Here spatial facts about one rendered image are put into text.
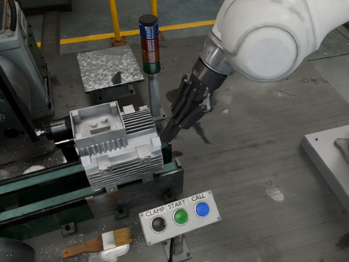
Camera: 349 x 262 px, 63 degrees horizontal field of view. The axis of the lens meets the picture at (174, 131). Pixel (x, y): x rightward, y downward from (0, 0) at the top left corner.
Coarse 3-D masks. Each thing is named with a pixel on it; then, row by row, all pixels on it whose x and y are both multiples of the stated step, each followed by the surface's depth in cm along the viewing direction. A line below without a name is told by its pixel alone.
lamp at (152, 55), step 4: (144, 52) 93; (148, 52) 93; (152, 52) 93; (156, 52) 94; (144, 56) 95; (148, 56) 94; (152, 56) 94; (156, 56) 95; (144, 60) 96; (148, 60) 95; (152, 60) 95; (156, 60) 96
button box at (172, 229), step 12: (204, 192) 63; (168, 204) 61; (180, 204) 62; (192, 204) 62; (144, 216) 60; (156, 216) 60; (168, 216) 61; (192, 216) 61; (204, 216) 62; (216, 216) 62; (144, 228) 59; (168, 228) 60; (180, 228) 60; (192, 228) 61; (156, 240) 59
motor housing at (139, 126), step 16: (144, 112) 77; (128, 128) 72; (144, 128) 73; (128, 144) 72; (144, 144) 73; (96, 160) 71; (112, 160) 71; (128, 160) 71; (160, 160) 75; (96, 176) 71; (112, 176) 72; (128, 176) 74
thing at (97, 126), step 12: (84, 108) 72; (96, 108) 73; (108, 108) 74; (72, 120) 69; (84, 120) 73; (96, 120) 71; (108, 120) 71; (120, 120) 72; (84, 132) 70; (96, 132) 70; (108, 132) 66; (120, 132) 68; (84, 144) 67; (96, 144) 68; (108, 144) 69; (120, 144) 71
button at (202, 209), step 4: (200, 204) 62; (204, 204) 62; (196, 208) 61; (200, 208) 61; (204, 208) 62; (208, 208) 62; (196, 212) 61; (200, 212) 61; (204, 212) 61; (208, 212) 62
